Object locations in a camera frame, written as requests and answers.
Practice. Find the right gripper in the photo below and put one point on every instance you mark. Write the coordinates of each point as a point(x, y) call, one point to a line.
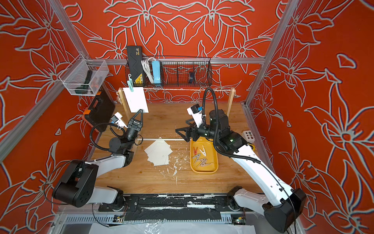
point(194, 129)

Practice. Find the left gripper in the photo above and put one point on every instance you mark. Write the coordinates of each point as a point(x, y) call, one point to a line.
point(134, 127)

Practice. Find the white postcard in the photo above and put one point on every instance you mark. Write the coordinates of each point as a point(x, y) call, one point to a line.
point(161, 162)
point(153, 157)
point(136, 99)
point(158, 147)

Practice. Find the teal clothespin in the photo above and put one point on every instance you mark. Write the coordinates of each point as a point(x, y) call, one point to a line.
point(130, 83)

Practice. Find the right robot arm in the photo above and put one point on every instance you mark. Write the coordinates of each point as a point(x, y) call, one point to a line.
point(279, 203)

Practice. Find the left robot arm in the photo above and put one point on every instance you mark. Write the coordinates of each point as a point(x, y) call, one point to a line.
point(77, 187)

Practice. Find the yellow plastic tray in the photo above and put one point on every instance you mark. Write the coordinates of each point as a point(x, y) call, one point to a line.
point(211, 156)

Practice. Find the black orange tool case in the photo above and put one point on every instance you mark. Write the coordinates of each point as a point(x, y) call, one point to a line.
point(100, 110)

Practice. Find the dark object in basket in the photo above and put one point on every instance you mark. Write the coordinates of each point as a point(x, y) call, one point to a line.
point(191, 78)

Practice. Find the white button box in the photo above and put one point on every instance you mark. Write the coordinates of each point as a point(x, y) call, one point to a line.
point(248, 136)

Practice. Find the light blue power bank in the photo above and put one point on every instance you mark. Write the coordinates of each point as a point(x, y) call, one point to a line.
point(156, 72)

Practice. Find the dark tool in bin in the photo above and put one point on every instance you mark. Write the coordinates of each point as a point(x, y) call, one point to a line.
point(84, 88)

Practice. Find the black box in basket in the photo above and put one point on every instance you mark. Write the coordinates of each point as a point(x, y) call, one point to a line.
point(135, 58)

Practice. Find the clear plastic bin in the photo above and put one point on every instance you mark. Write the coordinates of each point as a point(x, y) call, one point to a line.
point(75, 73)

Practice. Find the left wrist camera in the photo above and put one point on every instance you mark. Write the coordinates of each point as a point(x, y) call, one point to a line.
point(116, 119)

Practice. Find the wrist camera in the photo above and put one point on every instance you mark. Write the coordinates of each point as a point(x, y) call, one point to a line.
point(116, 119)
point(196, 111)

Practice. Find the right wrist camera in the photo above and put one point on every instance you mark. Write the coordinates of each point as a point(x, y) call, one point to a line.
point(196, 111)

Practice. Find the wooden string rack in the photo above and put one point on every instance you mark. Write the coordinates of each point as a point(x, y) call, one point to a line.
point(162, 120)

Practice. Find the black wire basket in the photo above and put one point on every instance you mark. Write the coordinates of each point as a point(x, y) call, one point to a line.
point(175, 72)

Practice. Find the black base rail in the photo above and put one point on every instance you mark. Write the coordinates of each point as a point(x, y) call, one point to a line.
point(218, 202)

